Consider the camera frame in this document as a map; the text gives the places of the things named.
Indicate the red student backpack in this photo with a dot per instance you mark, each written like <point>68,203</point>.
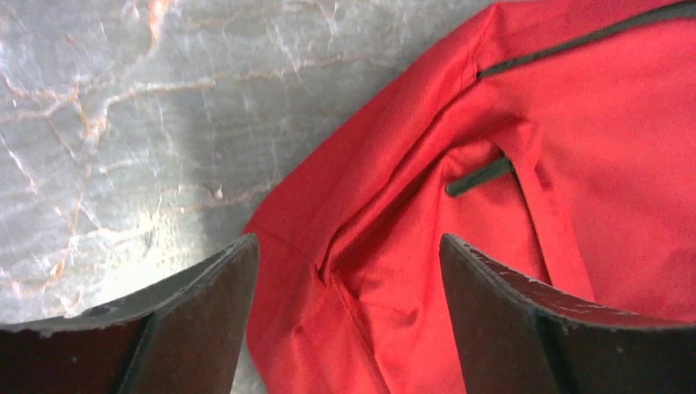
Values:
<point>557,137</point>

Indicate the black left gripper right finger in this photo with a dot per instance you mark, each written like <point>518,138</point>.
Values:
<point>515,334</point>

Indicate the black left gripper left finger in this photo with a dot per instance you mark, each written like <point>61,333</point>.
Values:
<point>182,334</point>

